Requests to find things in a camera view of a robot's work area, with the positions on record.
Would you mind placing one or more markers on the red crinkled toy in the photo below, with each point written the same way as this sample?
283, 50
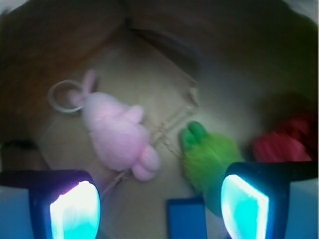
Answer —
294, 139

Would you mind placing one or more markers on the pink plush bunny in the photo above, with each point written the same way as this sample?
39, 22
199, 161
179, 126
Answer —
118, 136

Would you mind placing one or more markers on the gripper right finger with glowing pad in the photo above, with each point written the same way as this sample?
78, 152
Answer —
271, 200

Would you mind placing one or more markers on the brown paper bag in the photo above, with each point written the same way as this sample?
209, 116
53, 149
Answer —
239, 67

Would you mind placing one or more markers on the green plush animal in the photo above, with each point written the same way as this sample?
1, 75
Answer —
205, 159

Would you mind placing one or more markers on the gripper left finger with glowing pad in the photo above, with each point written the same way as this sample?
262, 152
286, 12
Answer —
48, 204

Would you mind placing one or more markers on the blue rectangular block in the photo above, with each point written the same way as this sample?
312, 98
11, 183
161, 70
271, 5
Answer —
186, 218

